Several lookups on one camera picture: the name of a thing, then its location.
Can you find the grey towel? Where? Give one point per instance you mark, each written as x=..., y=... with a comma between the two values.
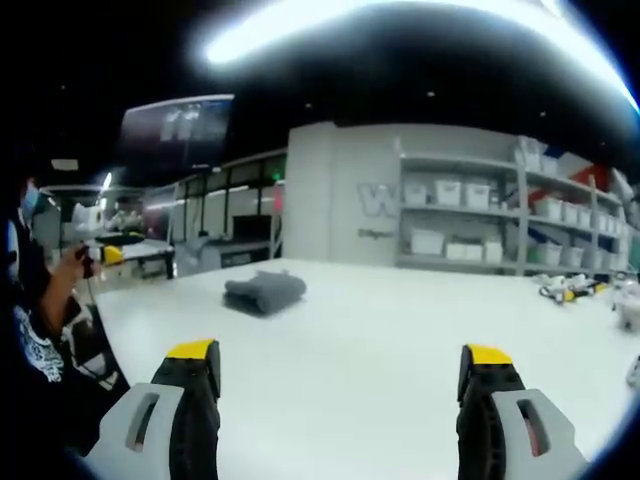
x=265, y=292

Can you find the person's left hand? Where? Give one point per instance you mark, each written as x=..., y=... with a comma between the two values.
x=80, y=262

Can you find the black and yellow round device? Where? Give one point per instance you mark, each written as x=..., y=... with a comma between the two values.
x=122, y=238

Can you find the white background table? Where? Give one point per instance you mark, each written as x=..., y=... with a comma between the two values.
x=145, y=252

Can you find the person's masked head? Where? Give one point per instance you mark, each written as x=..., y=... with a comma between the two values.
x=29, y=202

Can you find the person in dark shirt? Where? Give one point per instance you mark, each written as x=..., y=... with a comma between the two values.
x=40, y=380

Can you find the grey counter desk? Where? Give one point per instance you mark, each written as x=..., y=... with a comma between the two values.
x=235, y=252

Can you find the hanging dark display screen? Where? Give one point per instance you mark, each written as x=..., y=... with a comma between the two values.
x=175, y=127

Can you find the white device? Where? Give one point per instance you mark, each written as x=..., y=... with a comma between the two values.
x=629, y=307

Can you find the rows of white storage bins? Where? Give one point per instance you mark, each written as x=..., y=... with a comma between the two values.
x=550, y=220

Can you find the grey metal shelf rack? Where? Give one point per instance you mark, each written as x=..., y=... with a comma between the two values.
x=520, y=215

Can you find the long ceiling light strip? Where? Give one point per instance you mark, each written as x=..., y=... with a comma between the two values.
x=380, y=25

